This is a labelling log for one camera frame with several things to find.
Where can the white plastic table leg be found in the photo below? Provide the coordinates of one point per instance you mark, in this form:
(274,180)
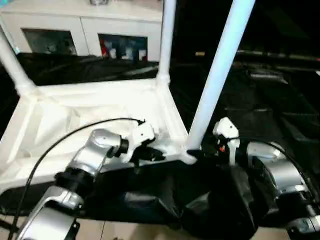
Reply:
(166,37)
(15,67)
(220,70)

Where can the white plastic table top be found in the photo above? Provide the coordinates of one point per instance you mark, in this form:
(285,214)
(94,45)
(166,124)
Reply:
(75,110)

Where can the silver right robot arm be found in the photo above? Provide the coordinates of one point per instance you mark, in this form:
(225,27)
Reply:
(282,170)

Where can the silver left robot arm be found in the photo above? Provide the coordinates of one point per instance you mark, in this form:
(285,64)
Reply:
(95,150)

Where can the black plastic mat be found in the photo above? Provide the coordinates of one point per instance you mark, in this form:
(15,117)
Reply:
(200,195)

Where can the grey robot foot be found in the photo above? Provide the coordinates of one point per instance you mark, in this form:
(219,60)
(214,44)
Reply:
(117,238)

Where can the small white label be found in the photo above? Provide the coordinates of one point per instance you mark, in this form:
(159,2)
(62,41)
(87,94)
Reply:
(200,53)

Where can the small white cup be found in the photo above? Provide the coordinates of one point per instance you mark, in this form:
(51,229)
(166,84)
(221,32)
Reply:
(142,54)
(112,52)

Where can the white jar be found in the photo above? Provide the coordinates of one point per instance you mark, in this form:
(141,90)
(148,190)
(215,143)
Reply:
(128,53)

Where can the red box in cabinet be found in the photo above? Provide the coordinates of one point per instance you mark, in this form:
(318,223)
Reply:
(104,47)

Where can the white cabinet with open compartments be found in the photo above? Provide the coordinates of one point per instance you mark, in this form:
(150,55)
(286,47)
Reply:
(75,17)

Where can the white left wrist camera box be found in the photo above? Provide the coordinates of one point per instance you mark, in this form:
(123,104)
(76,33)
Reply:
(140,135)

